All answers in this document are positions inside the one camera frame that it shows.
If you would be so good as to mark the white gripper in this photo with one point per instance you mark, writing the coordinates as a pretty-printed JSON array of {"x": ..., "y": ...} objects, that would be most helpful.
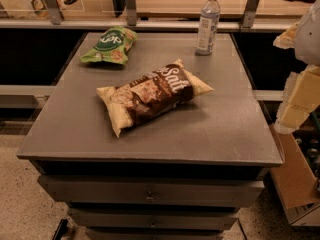
[{"x": 309, "y": 37}]

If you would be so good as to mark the clear blue plastic water bottle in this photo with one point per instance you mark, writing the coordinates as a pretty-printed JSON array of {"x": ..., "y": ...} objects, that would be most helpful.
[{"x": 207, "y": 29}]

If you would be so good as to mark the brown and cream snack bag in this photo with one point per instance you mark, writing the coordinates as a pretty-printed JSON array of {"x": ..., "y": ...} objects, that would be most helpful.
[{"x": 151, "y": 95}]

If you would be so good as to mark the green rice chip bag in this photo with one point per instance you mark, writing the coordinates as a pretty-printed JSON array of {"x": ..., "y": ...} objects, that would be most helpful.
[{"x": 112, "y": 46}]

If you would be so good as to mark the cardboard box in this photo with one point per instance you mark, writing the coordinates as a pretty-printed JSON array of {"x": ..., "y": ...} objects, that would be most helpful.
[{"x": 295, "y": 183}]

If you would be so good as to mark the wooden shelf board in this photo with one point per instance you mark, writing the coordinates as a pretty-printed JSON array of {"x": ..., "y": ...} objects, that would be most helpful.
[{"x": 229, "y": 8}]

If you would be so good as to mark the grey drawer cabinet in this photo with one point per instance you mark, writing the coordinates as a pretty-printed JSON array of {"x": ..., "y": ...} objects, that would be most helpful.
[{"x": 181, "y": 176}]

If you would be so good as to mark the metal railing post right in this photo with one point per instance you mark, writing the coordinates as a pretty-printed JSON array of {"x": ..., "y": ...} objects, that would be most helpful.
[{"x": 249, "y": 13}]

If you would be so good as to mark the metal railing post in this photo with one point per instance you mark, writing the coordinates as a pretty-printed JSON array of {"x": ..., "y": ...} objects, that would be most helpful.
[
  {"x": 55, "y": 15},
  {"x": 131, "y": 12},
  {"x": 249, "y": 13}
]

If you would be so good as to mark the metal railing post middle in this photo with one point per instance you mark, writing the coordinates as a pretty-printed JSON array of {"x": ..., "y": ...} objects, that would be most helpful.
[{"x": 131, "y": 12}]

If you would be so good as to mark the metal railing post left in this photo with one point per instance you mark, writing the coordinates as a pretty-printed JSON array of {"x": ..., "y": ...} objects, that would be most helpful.
[{"x": 55, "y": 15}]

